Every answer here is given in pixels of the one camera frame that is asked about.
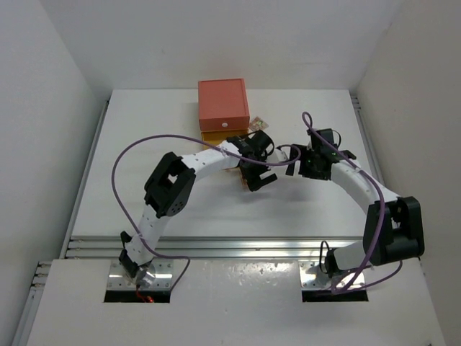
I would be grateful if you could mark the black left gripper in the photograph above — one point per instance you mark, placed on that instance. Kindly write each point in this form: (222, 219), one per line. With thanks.
(253, 179)

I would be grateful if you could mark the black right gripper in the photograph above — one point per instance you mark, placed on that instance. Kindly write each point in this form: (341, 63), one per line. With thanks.
(305, 151)

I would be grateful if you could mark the small colourful palette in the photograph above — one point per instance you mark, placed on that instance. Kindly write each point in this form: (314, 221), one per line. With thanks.
(257, 123)

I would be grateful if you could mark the small square copper palette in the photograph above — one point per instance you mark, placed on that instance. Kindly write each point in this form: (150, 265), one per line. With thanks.
(244, 181)

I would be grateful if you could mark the yellow drawer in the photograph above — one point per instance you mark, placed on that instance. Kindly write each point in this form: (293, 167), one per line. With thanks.
(216, 137)

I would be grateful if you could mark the orange drawer organizer box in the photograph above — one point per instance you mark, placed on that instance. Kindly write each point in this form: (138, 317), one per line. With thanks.
(223, 105)

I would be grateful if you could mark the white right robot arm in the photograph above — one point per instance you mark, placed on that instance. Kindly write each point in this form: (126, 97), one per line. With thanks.
(393, 229)

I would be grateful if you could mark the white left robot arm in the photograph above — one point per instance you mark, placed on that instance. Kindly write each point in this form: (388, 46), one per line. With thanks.
(169, 186)

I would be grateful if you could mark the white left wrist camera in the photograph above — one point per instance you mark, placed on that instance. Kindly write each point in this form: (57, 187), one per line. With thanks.
(277, 158)

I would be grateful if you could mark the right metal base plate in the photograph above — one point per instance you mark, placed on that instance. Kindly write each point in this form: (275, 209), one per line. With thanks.
(333, 277)

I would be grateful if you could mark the metal base plate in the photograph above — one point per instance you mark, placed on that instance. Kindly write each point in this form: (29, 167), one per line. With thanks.
(333, 277)
(155, 276)

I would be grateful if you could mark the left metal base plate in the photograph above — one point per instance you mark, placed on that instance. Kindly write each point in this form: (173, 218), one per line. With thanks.
(155, 276)

